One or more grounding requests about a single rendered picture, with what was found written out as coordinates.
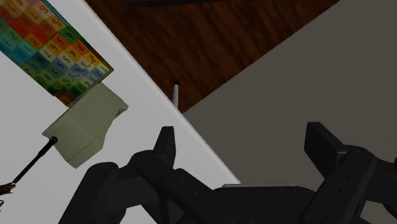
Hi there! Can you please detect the black rod with brown end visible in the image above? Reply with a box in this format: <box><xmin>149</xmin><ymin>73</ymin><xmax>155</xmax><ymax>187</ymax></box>
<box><xmin>0</xmin><ymin>136</ymin><xmax>59</xmax><ymax>196</ymax></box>

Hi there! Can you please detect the white table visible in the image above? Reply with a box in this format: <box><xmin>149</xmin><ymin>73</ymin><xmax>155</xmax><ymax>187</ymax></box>
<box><xmin>0</xmin><ymin>0</ymin><xmax>241</xmax><ymax>224</ymax></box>

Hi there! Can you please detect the pale angular block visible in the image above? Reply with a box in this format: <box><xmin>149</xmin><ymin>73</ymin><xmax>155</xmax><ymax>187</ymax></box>
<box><xmin>41</xmin><ymin>81</ymin><xmax>129</xmax><ymax>169</ymax></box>

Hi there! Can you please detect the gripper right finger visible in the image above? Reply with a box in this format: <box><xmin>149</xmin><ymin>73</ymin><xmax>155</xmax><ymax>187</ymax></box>
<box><xmin>298</xmin><ymin>122</ymin><xmax>397</xmax><ymax>224</ymax></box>

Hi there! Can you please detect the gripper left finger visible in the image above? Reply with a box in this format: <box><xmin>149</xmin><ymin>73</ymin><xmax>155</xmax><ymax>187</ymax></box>
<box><xmin>59</xmin><ymin>125</ymin><xmax>219</xmax><ymax>224</ymax></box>

